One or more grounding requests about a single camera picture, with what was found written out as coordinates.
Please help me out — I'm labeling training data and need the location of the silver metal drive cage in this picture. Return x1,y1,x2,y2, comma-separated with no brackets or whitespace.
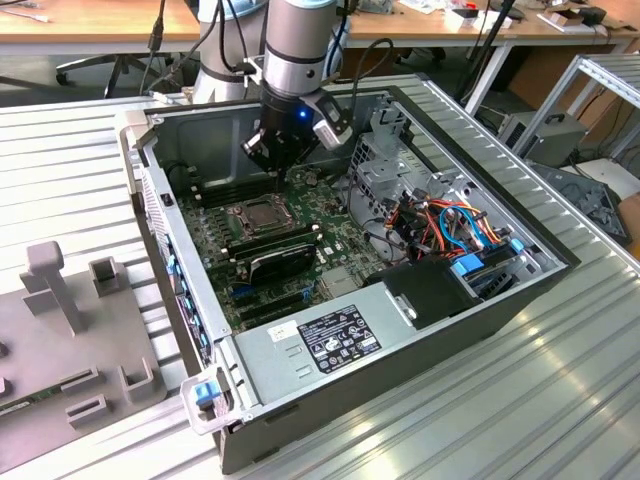
348,130,437,236

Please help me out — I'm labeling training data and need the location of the black chair base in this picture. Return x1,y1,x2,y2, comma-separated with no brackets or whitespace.
394,47,446,66

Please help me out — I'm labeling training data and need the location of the aluminium profile frame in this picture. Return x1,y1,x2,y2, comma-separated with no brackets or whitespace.
514,52,640,166

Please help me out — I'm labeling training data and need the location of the green RAM stick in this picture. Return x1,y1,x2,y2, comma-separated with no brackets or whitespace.
0,390,61,417
229,235,322,266

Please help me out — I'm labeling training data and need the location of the black camera cable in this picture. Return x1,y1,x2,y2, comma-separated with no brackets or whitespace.
138,0,246,104
347,38,395,139

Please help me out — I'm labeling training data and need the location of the dark grey plastic panel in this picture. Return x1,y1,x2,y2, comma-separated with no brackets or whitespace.
528,162,632,247

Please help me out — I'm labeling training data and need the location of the orange wire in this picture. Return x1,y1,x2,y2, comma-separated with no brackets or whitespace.
389,198,507,254

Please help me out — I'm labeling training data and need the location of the office chair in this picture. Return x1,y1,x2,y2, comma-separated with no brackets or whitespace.
54,52,176,99

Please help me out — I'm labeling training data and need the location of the blue wire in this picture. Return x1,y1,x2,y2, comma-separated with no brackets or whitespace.
438,203,491,251

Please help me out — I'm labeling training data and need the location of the brown cardboard box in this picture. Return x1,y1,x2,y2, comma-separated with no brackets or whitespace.
615,192,640,247

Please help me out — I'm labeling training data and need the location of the silver power supply unit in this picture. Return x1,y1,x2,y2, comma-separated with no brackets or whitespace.
232,282,420,407

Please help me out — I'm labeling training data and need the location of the small cardboard box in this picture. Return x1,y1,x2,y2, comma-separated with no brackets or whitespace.
537,9,585,34

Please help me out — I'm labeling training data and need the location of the black plastic cover box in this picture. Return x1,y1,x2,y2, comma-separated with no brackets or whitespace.
363,259,487,331

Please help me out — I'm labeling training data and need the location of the green motherboard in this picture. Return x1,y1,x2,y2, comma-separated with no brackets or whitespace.
177,167,399,335

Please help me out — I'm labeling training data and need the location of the black graphics card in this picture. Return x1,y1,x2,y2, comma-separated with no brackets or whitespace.
247,240,318,287

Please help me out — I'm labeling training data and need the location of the wooden desk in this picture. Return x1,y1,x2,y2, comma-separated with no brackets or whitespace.
347,0,640,116
0,0,201,56

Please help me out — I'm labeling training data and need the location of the blue disk carrier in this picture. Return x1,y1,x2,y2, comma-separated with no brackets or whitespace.
449,252,490,282

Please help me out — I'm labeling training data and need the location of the black expansion slot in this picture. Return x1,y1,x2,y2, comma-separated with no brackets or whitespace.
239,297,310,327
232,287,307,314

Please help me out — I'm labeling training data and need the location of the grey computer box with handle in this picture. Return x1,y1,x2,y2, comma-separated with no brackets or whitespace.
497,110,589,170

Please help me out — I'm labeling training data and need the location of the CPU socket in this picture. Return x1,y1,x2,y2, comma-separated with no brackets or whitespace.
225,196,297,240

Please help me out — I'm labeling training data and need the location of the silver chipset heatsink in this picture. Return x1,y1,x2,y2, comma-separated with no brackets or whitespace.
319,267,365,297

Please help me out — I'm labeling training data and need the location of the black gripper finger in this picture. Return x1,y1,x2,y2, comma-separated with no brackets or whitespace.
240,127,283,194
279,135,322,194

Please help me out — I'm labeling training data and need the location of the black cable with white tape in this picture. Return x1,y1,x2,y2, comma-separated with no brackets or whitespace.
163,160,201,187

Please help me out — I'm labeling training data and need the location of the grey parts rack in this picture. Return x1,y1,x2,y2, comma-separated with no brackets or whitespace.
0,240,169,471

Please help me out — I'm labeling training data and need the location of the black PC case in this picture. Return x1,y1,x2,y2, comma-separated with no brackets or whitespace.
113,84,584,475

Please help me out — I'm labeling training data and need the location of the silver green CPU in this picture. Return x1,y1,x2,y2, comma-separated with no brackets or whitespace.
244,202,286,229

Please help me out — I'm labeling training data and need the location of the grey disk bay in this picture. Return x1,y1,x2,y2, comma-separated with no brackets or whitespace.
462,238,541,304

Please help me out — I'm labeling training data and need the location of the metal socket cover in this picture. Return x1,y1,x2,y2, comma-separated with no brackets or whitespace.
233,197,295,237

